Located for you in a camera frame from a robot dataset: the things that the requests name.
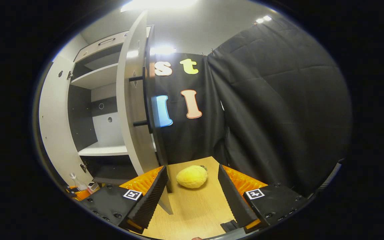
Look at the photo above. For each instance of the white and grey cabinet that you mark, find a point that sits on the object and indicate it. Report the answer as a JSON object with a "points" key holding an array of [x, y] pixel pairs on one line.
{"points": [[105, 150]]}

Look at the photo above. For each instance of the white cabinet drawer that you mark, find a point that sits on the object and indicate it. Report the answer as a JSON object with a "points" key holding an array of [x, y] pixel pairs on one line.
{"points": [[98, 48]]}

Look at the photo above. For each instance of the large ceiling light panel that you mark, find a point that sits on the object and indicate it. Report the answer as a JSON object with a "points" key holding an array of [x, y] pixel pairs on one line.
{"points": [[158, 4]]}

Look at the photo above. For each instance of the black backdrop cloth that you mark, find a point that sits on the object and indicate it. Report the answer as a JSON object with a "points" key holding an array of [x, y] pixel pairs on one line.
{"points": [[278, 116]]}

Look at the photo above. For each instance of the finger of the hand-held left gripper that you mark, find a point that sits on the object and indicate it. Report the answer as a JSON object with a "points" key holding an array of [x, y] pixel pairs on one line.
{"points": [[80, 195]]}

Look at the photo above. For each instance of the yellow plush toy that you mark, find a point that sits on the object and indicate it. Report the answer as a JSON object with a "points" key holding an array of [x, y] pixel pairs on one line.
{"points": [[192, 176]]}

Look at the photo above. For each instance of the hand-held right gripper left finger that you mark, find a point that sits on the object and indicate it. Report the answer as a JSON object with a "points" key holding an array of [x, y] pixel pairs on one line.
{"points": [[150, 200]]}

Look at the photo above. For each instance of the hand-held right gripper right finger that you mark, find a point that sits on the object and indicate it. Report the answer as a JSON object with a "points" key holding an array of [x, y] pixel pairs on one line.
{"points": [[233, 200]]}

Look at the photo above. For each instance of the small ceiling light panel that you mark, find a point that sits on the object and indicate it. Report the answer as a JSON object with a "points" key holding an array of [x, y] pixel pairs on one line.
{"points": [[263, 19]]}

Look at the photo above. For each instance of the clear plastic bottle pink label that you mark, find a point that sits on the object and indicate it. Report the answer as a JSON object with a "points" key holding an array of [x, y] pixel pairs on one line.
{"points": [[77, 182]]}

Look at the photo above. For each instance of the white cabinet door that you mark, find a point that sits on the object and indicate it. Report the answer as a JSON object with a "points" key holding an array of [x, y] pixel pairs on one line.
{"points": [[55, 126], [128, 110]]}

